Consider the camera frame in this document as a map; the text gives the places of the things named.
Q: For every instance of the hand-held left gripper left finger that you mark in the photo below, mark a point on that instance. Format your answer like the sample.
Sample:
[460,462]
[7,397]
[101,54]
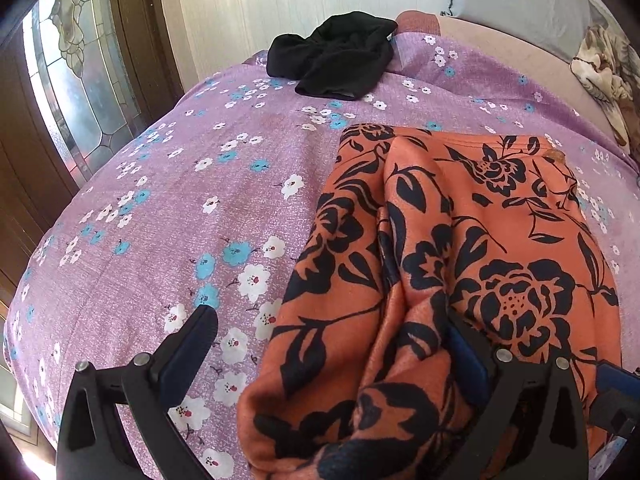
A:
[190,355]

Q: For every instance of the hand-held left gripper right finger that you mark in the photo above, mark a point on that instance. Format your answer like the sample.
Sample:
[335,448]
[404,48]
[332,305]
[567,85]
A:
[470,360]

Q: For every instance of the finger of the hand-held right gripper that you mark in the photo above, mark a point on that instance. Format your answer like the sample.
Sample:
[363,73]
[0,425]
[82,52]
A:
[615,400]

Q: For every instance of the orange black floral dress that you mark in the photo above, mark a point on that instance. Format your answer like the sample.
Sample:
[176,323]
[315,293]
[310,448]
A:
[450,210]

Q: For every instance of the purple floral bedsheet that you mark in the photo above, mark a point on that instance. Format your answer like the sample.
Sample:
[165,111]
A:
[175,210]

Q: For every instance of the pink sofa bed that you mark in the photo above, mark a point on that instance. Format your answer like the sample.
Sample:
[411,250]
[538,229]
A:
[500,45]

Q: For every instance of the beige floral blanket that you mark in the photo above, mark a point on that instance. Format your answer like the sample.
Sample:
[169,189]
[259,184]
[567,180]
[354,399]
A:
[600,70]

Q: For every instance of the brown stained glass door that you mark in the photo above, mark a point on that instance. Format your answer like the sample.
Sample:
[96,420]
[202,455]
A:
[65,60]

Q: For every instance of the black garment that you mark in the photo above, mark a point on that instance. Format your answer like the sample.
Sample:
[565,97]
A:
[340,55]

